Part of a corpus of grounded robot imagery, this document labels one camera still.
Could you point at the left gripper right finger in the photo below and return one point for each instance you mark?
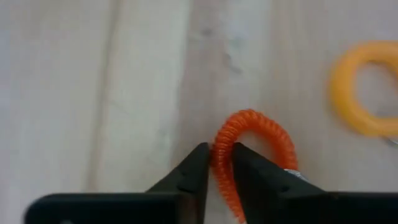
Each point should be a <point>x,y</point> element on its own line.
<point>267,193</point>

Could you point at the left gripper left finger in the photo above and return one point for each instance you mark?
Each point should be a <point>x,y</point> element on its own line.
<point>192,186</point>

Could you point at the orange coil wristband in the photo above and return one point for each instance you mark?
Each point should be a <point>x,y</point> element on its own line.
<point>248,116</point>

